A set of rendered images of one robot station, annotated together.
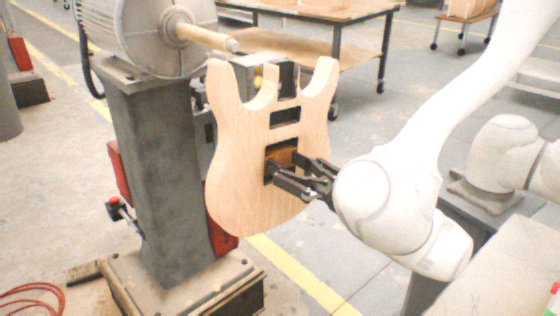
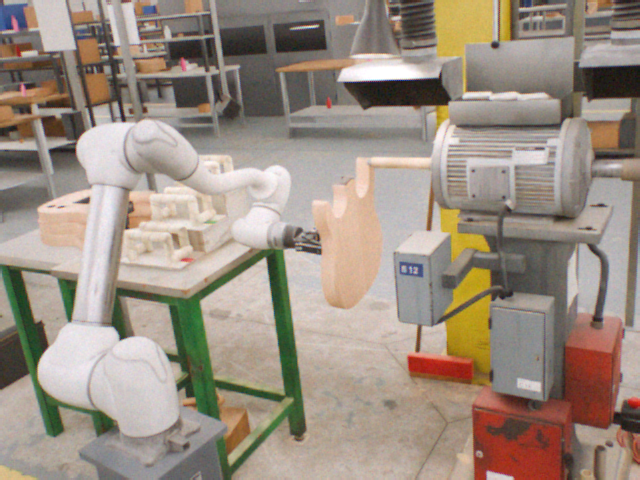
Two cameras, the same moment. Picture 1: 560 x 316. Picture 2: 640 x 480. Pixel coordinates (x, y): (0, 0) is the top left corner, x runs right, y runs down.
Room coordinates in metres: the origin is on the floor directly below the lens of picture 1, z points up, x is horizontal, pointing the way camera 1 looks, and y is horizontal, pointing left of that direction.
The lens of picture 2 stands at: (2.57, -0.66, 1.74)
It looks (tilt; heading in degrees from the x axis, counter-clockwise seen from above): 20 degrees down; 163
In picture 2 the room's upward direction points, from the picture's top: 6 degrees counter-clockwise
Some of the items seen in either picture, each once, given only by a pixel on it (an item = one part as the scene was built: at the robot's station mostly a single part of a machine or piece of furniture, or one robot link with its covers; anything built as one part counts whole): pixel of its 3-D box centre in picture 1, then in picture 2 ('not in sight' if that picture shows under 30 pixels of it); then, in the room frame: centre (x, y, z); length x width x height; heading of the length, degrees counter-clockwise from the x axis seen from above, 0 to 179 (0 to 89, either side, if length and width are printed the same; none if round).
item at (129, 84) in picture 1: (141, 63); (535, 217); (1.09, 0.41, 1.11); 0.36 x 0.24 x 0.04; 42
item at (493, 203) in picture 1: (481, 183); (156, 430); (1.01, -0.67, 0.73); 0.22 x 0.18 x 0.06; 34
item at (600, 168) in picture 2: not in sight; (607, 168); (1.23, 0.53, 1.25); 0.07 x 0.04 x 0.04; 42
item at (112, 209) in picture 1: (126, 221); (600, 410); (1.14, 0.61, 0.46); 0.25 x 0.07 x 0.08; 42
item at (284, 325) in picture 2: not in sight; (286, 343); (0.24, -0.13, 0.45); 0.05 x 0.05 x 0.90; 42
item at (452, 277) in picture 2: (224, 90); (460, 267); (1.11, 0.17, 1.02); 0.19 x 0.04 x 0.04; 132
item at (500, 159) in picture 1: (503, 151); (138, 381); (0.99, -0.69, 0.87); 0.18 x 0.16 x 0.22; 46
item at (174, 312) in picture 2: not in sight; (180, 323); (-0.17, -0.49, 0.45); 0.05 x 0.05 x 0.90; 42
